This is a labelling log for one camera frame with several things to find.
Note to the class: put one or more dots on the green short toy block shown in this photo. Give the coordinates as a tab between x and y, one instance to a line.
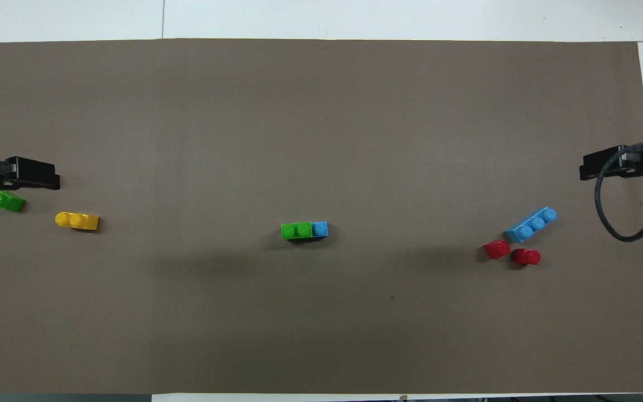
296	230

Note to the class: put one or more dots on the green long toy block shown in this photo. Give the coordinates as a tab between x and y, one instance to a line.
9	202

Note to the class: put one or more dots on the yellow two-stud toy block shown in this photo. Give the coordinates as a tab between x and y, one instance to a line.
77	221

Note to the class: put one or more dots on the blue long toy block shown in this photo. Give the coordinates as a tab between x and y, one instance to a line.
531	225

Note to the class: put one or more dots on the red toy block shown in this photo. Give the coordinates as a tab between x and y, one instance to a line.
497	249
527	257

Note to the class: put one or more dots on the brown table mat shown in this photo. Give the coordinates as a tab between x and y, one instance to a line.
321	123

